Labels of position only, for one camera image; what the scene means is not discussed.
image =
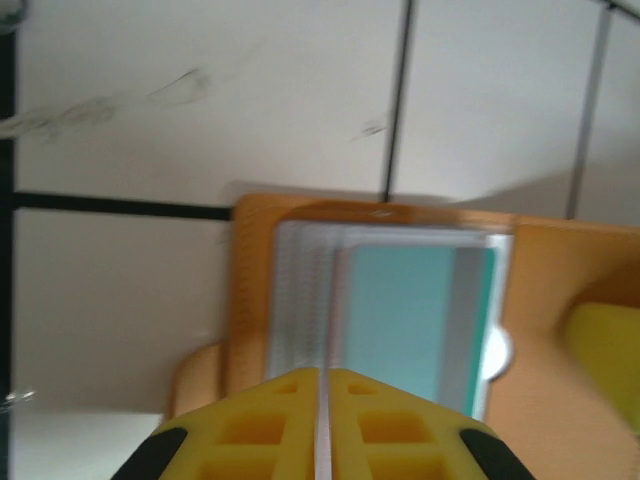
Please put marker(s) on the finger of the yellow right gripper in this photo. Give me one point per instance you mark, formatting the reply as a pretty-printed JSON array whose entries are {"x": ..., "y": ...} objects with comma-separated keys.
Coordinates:
[{"x": 610, "y": 350}]

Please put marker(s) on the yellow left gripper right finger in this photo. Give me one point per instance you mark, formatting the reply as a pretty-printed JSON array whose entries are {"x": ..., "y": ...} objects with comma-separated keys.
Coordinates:
[{"x": 400, "y": 440}]

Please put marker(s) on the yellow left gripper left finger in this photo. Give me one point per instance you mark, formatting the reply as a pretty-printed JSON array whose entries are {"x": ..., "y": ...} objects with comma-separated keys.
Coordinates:
[{"x": 240, "y": 440}]

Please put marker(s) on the orange leather card holder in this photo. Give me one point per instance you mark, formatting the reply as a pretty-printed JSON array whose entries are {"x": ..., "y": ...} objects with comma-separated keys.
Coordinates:
[{"x": 540, "y": 300}]

